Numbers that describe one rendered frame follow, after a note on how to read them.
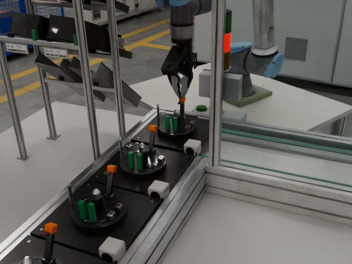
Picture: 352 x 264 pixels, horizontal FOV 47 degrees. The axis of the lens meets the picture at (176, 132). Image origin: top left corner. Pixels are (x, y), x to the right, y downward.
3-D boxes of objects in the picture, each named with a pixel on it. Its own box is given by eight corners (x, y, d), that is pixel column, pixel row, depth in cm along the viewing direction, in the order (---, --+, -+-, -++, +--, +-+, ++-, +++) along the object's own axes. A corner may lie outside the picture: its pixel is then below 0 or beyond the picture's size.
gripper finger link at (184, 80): (194, 95, 146) (194, 70, 141) (188, 101, 141) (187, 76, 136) (186, 94, 147) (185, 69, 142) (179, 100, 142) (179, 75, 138)
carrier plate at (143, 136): (160, 116, 159) (160, 111, 158) (219, 126, 151) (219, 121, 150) (130, 144, 140) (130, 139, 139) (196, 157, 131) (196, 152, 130)
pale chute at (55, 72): (80, 95, 169) (84, 86, 170) (103, 102, 163) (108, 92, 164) (33, 62, 146) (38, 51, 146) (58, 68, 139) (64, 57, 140)
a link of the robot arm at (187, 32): (188, 28, 128) (164, 25, 131) (188, 42, 130) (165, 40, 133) (196, 22, 134) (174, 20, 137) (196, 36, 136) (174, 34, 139)
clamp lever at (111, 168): (107, 192, 108) (110, 164, 107) (114, 194, 107) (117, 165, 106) (100, 195, 105) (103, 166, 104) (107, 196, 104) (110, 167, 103)
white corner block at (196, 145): (188, 149, 136) (188, 138, 135) (201, 151, 135) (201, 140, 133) (183, 155, 133) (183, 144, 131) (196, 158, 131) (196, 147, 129)
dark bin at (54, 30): (103, 53, 153) (108, 34, 152) (131, 59, 147) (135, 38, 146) (45, 37, 129) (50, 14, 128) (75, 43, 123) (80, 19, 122)
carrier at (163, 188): (128, 146, 139) (125, 112, 133) (195, 160, 130) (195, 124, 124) (88, 185, 119) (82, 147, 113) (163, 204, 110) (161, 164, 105)
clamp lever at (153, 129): (149, 148, 128) (152, 124, 127) (154, 150, 127) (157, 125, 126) (144, 150, 124) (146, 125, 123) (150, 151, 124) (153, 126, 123)
